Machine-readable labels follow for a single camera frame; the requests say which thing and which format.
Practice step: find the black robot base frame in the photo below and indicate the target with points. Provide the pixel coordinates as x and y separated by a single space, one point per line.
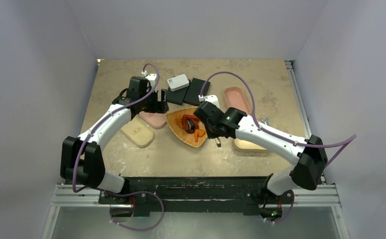
246 195

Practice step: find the beige lunch box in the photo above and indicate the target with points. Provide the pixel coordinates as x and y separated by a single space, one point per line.
246 146

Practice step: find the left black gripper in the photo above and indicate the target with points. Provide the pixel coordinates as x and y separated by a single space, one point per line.
158 106

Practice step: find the right black box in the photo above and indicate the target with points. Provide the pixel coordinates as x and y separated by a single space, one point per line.
194 90

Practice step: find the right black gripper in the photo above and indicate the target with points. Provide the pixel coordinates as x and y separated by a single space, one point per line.
210 134

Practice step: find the black wrapped rice roll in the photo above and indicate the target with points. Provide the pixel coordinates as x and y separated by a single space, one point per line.
191 126

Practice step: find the white small device box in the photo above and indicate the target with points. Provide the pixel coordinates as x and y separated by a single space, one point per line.
178 82

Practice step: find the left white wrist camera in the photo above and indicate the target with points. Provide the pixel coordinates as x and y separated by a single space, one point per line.
151 77

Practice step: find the pink lunch box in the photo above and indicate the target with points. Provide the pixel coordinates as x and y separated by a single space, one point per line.
235 97

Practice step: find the red sausage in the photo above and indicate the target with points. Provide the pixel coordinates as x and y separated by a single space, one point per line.
185 118

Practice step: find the right aluminium rail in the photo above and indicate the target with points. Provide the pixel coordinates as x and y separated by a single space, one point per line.
298 99

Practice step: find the black box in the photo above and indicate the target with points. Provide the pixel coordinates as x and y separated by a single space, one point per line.
177 97
194 90

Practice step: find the woven bamboo basket tray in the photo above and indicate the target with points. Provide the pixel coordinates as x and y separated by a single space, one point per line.
174 120

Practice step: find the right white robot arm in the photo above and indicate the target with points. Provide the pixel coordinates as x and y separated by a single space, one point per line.
285 145

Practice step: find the left black box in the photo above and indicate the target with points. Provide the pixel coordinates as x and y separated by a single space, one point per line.
177 97

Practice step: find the beige lunch box lid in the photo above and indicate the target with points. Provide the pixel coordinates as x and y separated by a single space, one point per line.
138 133

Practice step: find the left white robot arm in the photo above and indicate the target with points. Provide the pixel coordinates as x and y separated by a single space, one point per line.
81 158

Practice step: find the pink lunch box lid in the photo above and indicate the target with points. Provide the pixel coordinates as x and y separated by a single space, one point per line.
155 120

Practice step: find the dark brown meat slice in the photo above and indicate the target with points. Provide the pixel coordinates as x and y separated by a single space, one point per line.
185 126

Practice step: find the black metal tongs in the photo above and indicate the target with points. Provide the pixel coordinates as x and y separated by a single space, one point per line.
201 139

